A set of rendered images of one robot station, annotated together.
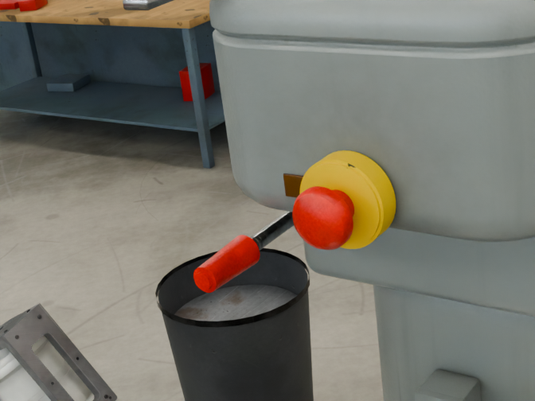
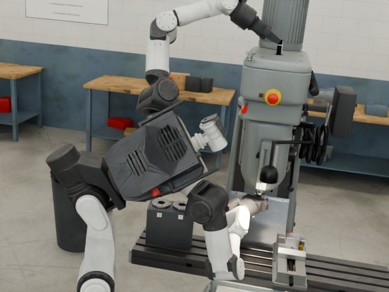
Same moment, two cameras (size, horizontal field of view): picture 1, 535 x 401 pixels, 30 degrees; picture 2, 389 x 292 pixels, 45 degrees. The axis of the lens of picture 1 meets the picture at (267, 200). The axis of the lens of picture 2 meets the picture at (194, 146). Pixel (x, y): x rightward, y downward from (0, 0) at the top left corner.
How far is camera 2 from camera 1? 131 cm
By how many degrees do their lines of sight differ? 27
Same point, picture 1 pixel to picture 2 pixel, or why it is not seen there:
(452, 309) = (268, 126)
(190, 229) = (17, 165)
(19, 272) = not seen: outside the picture
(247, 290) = not seen: hidden behind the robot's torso
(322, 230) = (274, 99)
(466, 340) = (270, 132)
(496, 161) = (299, 91)
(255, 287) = not seen: hidden behind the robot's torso
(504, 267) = (285, 115)
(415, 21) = (290, 68)
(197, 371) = (68, 204)
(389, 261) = (261, 115)
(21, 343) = (217, 119)
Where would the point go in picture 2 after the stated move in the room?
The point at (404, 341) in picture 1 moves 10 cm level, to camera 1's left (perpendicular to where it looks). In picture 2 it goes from (256, 134) to (235, 135)
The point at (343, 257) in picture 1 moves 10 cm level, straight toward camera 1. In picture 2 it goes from (251, 114) to (264, 121)
